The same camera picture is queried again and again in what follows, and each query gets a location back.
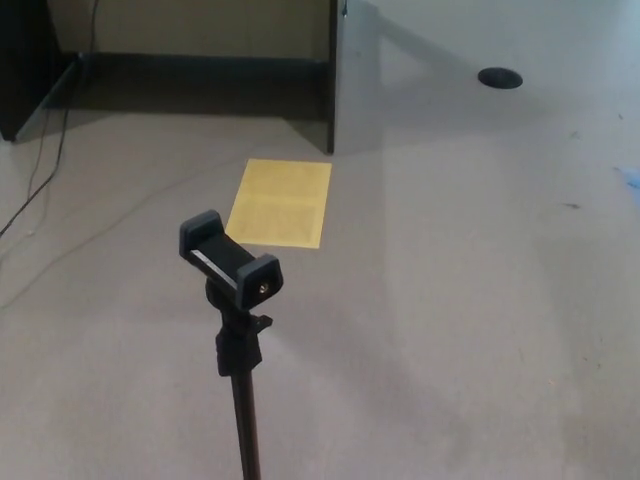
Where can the black tripod with phone holder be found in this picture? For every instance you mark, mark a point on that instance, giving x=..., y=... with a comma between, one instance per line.
x=227, y=255

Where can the yellow paper sheet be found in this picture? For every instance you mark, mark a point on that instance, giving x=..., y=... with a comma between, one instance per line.
x=282, y=205

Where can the dark wooden desk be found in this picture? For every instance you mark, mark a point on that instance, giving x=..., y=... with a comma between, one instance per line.
x=200, y=85

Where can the black round floor grommet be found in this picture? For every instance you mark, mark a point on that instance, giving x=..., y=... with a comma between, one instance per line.
x=500, y=78

